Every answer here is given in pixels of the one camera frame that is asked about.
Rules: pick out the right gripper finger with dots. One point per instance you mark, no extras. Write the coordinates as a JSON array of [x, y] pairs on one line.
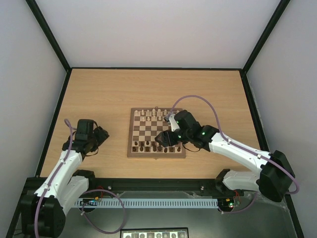
[[161, 135], [161, 142]]

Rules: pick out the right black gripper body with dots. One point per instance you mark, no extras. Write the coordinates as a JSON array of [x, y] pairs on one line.
[[170, 137]]

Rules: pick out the light pawns second row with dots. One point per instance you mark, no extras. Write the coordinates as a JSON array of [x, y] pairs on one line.
[[152, 118]]

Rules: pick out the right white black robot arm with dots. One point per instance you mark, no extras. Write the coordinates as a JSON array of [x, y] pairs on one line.
[[269, 173]]

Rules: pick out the light wooden chess piece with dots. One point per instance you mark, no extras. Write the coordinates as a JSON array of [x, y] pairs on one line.
[[165, 112]]

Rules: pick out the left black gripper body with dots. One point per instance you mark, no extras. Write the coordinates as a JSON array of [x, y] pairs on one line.
[[98, 140]]

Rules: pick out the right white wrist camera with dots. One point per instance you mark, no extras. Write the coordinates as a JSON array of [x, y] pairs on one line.
[[170, 119]]

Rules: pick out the dark chess pieces row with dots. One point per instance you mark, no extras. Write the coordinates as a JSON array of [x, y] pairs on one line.
[[156, 149], [144, 143]]

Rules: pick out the wooden chess board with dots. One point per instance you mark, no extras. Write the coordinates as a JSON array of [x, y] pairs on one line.
[[147, 131]]

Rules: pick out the light blue cable duct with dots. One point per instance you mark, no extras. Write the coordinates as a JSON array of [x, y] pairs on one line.
[[131, 203]]

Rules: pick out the dark chess pieces back row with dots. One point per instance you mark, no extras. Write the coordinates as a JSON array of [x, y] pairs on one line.
[[144, 143]]

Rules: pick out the controller board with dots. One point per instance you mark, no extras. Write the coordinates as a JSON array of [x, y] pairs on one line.
[[89, 201], [231, 202]]

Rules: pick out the dark chess pieces front row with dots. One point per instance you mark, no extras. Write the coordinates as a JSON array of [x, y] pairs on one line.
[[156, 149]]

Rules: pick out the right controller board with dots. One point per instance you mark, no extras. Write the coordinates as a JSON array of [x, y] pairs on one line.
[[231, 202]]

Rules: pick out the left controller board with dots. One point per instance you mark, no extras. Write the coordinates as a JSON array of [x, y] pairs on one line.
[[89, 201]]

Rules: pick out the printed reference sheet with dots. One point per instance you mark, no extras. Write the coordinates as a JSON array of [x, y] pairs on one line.
[[155, 233]]

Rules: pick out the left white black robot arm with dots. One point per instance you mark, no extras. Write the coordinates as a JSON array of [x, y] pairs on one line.
[[43, 213]]

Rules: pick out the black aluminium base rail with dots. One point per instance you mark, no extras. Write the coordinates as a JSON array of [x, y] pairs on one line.
[[202, 187]]

